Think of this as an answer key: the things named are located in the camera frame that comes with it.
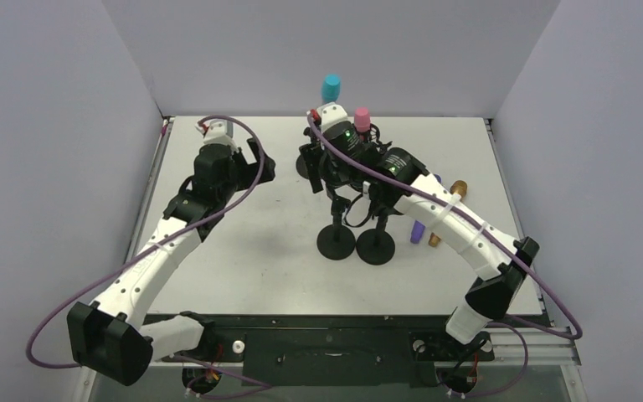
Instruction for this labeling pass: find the pink microphone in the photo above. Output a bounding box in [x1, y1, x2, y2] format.
[353, 107, 372, 133]

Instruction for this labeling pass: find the cyan microphone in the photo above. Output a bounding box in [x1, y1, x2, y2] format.
[320, 74, 342, 104]

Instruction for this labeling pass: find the gold mic black stand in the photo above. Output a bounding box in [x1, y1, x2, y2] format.
[316, 189, 356, 260]

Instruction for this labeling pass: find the purple mic black stand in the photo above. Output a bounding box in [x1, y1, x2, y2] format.
[356, 214, 395, 265]

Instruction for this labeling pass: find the purple microphone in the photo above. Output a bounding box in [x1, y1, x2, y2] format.
[409, 173, 443, 245]

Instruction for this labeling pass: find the gold microphone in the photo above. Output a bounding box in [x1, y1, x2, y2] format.
[428, 180, 468, 247]

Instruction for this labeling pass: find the cyan mic black stand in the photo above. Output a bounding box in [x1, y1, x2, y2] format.
[296, 127, 315, 180]

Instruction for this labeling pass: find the black tripod shock mount stand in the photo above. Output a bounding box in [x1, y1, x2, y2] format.
[368, 123, 393, 157]

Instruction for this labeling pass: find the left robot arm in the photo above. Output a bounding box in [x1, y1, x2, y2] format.
[66, 138, 276, 386]

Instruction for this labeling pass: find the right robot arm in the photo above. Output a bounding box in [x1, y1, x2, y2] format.
[300, 121, 538, 358]

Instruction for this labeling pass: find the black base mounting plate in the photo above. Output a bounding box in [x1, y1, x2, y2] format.
[141, 312, 510, 391]

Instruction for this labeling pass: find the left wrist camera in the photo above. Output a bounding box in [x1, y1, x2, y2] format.
[196, 119, 239, 153]

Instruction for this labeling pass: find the aluminium frame rail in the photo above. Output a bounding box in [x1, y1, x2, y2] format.
[488, 328, 581, 366]

